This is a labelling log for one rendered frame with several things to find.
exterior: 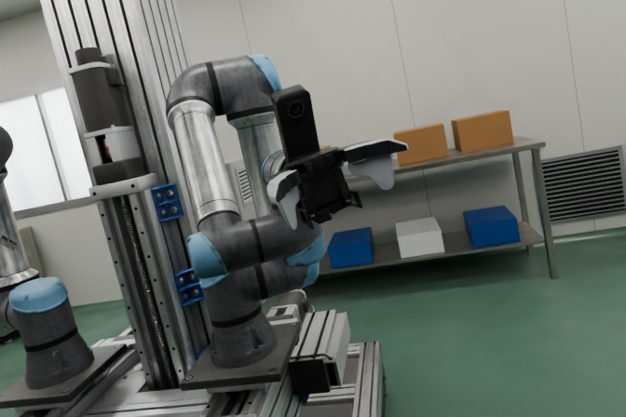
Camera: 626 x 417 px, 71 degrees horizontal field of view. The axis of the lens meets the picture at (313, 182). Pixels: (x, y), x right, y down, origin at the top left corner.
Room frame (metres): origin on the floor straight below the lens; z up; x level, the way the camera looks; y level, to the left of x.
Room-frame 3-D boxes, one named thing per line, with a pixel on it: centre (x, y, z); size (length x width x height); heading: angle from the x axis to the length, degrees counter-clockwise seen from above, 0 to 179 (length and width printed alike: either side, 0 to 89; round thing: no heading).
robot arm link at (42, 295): (1.05, 0.72, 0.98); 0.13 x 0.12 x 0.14; 53
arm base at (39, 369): (1.05, 0.72, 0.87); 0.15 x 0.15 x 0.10
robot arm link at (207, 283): (0.95, 0.23, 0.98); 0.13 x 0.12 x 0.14; 104
